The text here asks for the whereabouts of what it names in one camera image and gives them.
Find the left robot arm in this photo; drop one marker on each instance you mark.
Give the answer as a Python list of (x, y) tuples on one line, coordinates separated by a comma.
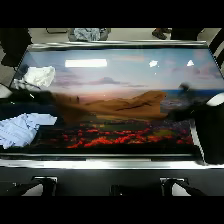
[(23, 96)]

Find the white garment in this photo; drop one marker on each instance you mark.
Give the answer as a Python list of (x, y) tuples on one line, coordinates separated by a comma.
[(40, 76)]

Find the grey blue garment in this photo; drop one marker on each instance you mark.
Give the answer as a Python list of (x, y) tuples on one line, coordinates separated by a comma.
[(87, 34)]

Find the light blue shirt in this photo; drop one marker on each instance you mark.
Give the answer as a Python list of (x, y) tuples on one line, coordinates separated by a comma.
[(20, 130)]

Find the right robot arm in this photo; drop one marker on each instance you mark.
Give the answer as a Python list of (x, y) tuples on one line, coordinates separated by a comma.
[(210, 133)]

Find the silver frame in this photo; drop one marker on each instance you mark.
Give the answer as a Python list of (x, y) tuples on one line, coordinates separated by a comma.
[(100, 164)]

